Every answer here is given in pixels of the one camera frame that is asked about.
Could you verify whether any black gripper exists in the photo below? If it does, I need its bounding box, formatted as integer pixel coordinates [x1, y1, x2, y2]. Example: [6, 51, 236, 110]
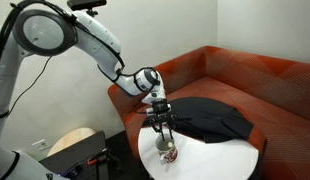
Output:
[146, 100, 178, 141]

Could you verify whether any white patterned mug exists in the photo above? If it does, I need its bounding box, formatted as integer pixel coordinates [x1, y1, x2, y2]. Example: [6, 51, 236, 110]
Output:
[154, 134, 179, 166]

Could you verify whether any black cloth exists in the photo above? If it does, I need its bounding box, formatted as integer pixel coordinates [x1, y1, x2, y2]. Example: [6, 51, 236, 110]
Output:
[143, 96, 255, 144]

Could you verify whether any black equipment cart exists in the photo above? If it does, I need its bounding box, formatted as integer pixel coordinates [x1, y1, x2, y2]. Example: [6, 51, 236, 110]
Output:
[38, 130, 125, 180]

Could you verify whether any round wooden table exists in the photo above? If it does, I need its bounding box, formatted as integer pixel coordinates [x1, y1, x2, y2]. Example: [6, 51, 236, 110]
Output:
[47, 127, 97, 158]

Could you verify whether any orange handled tool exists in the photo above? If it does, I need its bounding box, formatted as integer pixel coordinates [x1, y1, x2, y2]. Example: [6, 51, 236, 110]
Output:
[87, 153, 108, 167]

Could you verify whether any white wall outlet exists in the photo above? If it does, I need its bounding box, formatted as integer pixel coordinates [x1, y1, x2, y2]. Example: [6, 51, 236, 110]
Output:
[31, 138, 51, 152]

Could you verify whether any black cable on wall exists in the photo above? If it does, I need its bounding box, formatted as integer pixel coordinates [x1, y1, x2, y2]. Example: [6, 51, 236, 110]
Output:
[7, 55, 53, 115]

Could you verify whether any black camera on mount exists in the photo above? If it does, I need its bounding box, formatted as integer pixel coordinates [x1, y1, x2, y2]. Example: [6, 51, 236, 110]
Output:
[66, 0, 108, 17]

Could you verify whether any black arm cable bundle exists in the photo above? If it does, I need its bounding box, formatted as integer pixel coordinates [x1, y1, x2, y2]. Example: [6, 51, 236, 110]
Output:
[0, 0, 127, 79]

